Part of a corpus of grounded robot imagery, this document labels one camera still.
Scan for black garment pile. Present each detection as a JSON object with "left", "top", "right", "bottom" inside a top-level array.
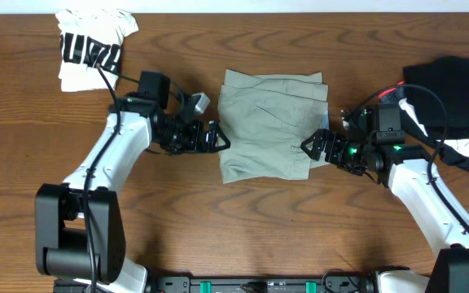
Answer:
[{"left": 378, "top": 56, "right": 469, "bottom": 172}]

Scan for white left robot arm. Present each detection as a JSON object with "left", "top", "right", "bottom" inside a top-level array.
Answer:
[{"left": 35, "top": 93, "right": 230, "bottom": 292}]

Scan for folded white Puma t-shirt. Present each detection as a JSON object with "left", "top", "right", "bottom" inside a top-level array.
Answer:
[{"left": 55, "top": 9, "right": 138, "bottom": 92}]

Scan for olive green shorts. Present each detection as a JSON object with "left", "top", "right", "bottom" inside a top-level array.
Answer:
[{"left": 217, "top": 69, "right": 329, "bottom": 183}]

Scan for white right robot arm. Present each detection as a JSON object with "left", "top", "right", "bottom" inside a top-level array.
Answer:
[{"left": 300, "top": 129, "right": 469, "bottom": 292}]

